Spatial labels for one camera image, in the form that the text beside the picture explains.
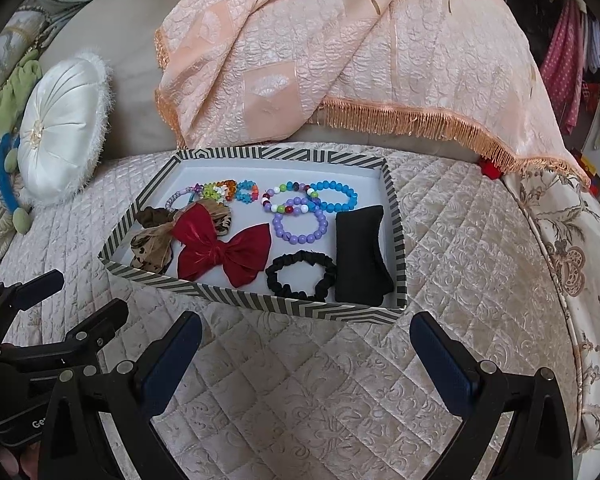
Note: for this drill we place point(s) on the peach fringed blanket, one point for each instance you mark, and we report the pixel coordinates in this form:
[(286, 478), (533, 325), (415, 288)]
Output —
[(355, 60)]

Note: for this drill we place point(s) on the green plush toy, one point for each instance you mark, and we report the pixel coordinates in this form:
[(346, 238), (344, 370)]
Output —
[(15, 90)]

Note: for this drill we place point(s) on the striped cardboard tray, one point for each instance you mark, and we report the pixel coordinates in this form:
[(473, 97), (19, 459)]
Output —
[(270, 175)]

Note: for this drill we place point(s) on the tan leopard bow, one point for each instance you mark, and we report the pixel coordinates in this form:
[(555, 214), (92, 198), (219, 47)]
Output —
[(152, 250)]

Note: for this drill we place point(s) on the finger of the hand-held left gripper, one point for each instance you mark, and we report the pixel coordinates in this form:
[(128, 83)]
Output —
[(107, 317), (40, 285)]

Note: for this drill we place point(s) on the small red object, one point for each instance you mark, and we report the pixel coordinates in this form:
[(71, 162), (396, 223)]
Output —
[(490, 169)]

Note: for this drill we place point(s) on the red velvet bow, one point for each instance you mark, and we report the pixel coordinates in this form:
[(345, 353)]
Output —
[(205, 240)]

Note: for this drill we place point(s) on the cream floral embroidered cover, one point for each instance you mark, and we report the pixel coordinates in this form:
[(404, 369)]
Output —
[(580, 285)]

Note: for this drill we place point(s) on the pink dotted garment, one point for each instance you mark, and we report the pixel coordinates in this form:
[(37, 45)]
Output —
[(562, 60)]

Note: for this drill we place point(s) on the black fabric bow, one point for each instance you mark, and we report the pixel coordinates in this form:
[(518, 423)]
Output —
[(362, 255)]

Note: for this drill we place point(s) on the white round satin cushion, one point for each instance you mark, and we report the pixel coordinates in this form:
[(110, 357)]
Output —
[(60, 135)]

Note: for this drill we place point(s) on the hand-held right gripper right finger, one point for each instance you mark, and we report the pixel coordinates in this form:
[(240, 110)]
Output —
[(440, 355)]

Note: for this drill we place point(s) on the black scrunchie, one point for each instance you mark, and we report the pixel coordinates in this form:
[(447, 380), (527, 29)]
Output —
[(275, 270)]

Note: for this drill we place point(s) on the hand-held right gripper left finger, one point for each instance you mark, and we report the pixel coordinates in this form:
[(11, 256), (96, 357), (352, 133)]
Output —
[(172, 360)]

